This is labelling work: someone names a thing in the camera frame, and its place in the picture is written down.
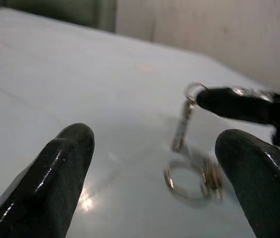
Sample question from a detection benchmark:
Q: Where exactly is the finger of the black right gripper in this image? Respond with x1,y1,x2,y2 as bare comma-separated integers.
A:
196,85,277,126

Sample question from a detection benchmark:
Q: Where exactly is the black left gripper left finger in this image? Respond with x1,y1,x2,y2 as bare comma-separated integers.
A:
0,122,96,238

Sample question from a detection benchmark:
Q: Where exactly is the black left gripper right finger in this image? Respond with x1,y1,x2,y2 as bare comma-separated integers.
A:
214,129,280,238

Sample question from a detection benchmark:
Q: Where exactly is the silver keyring with chain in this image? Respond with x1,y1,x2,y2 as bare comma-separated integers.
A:
164,81,226,207

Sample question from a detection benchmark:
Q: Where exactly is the dark green furniture piece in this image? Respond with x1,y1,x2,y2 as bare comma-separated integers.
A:
0,0,117,33

